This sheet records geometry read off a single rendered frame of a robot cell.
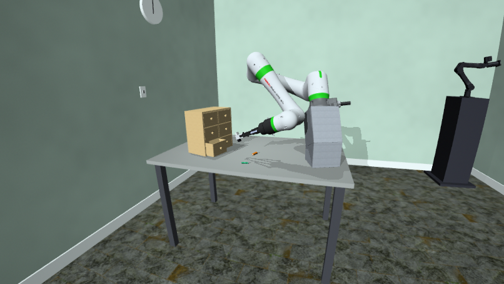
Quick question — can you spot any brown wooden drawer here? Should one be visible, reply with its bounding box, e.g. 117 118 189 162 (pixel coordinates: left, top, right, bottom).
220 134 232 147
204 125 219 141
219 121 231 137
203 111 218 127
205 138 227 157
218 109 231 123

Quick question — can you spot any small wooden chest of drawers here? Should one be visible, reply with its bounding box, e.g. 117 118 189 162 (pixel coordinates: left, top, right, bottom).
184 107 222 156

